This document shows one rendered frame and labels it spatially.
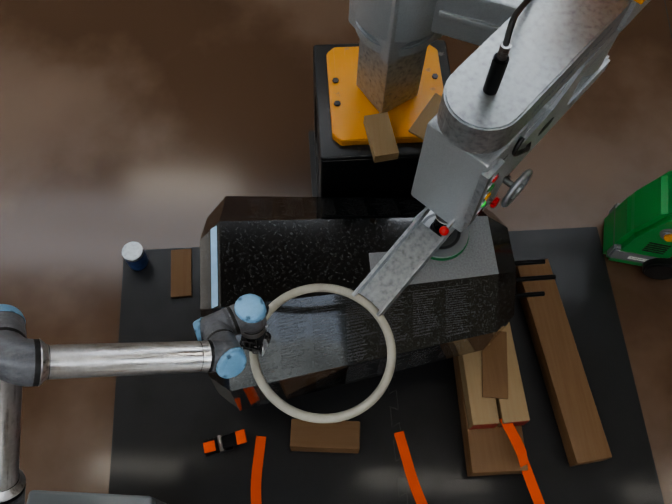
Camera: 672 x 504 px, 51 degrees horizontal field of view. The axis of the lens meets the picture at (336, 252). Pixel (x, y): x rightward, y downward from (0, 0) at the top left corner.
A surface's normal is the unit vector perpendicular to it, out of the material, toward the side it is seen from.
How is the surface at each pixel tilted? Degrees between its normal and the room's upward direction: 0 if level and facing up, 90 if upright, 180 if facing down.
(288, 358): 45
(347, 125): 0
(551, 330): 0
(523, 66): 0
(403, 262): 16
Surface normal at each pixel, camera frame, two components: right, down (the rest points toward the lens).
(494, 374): 0.02, -0.41
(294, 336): 0.11, 0.35
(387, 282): -0.16, -0.22
